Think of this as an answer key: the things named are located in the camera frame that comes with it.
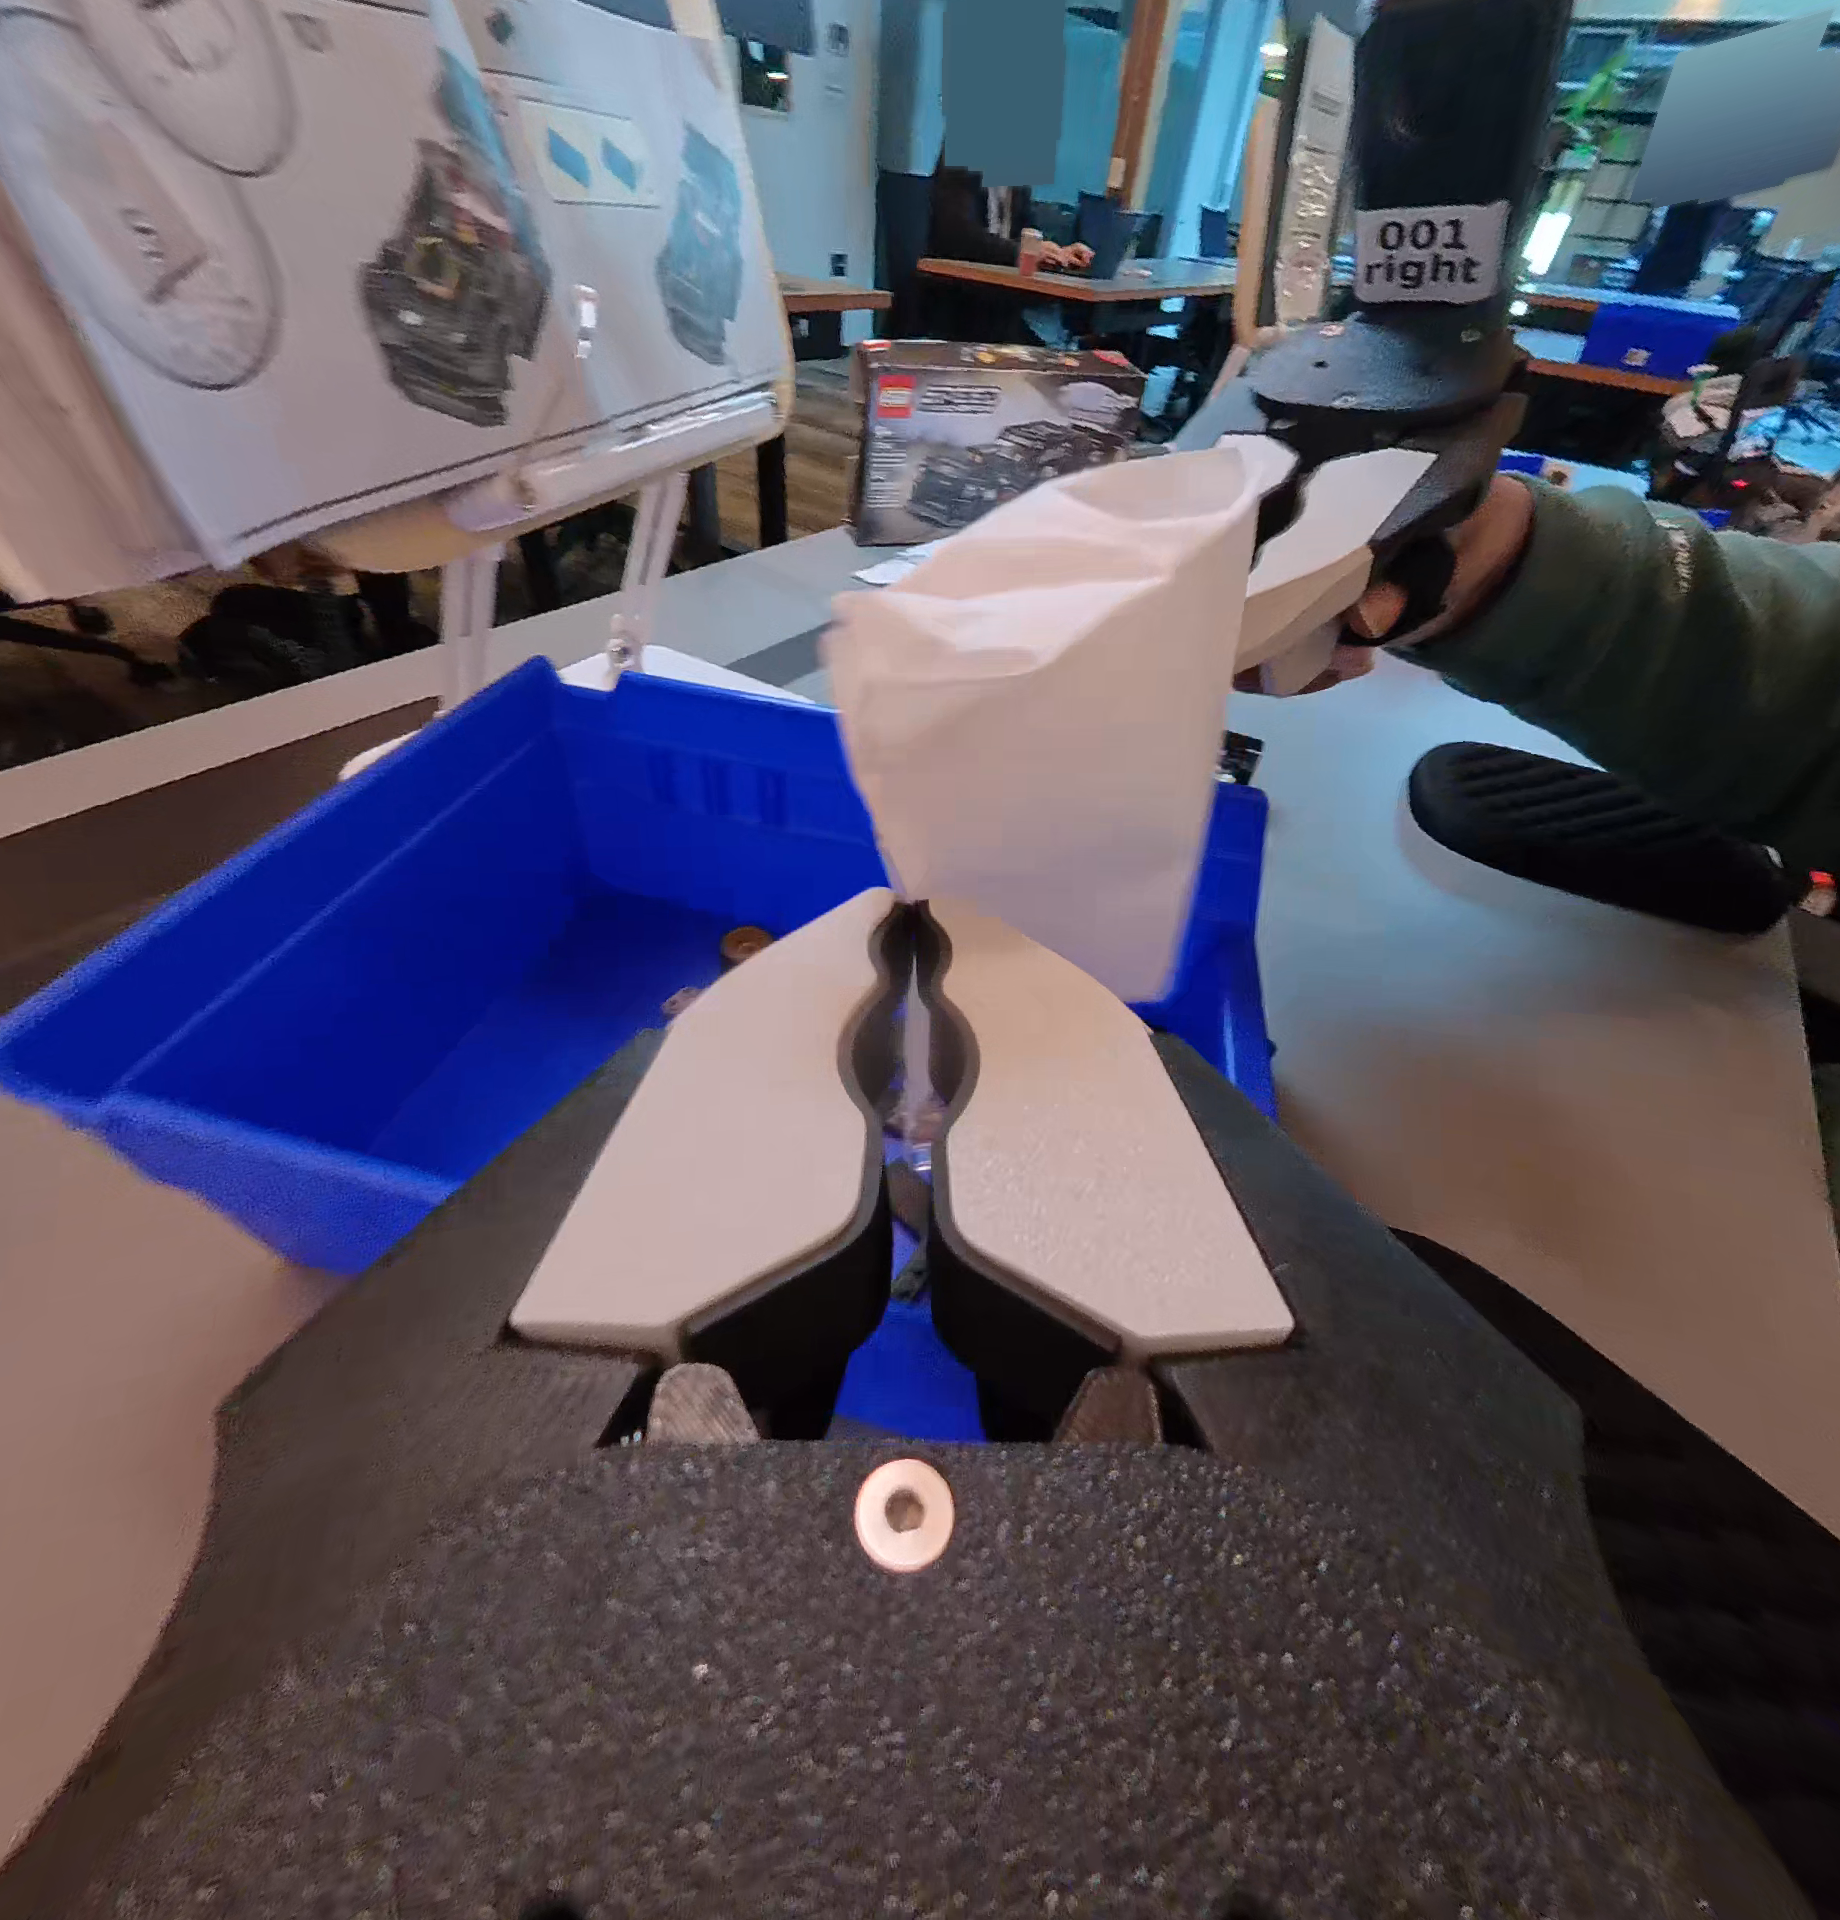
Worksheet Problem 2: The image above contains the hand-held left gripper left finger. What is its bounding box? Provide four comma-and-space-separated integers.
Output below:
510, 891, 922, 1411

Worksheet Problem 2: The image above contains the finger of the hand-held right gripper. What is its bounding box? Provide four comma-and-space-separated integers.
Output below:
1227, 445, 1445, 699

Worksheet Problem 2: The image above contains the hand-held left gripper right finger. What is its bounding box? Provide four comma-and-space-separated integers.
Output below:
909, 885, 1300, 1411

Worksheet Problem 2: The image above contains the printed white paper bag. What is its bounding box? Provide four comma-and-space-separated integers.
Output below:
824, 433, 1300, 1009

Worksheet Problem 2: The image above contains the blue plastic bin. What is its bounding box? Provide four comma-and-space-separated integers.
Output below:
0, 656, 1282, 1449

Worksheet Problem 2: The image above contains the lego instruction booklet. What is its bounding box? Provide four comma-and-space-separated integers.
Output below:
0, 0, 801, 589

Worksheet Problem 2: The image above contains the lego set box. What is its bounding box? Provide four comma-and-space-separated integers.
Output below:
852, 337, 1152, 550

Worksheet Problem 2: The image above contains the white stand rod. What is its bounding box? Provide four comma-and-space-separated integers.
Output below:
435, 536, 502, 721
629, 475, 693, 686

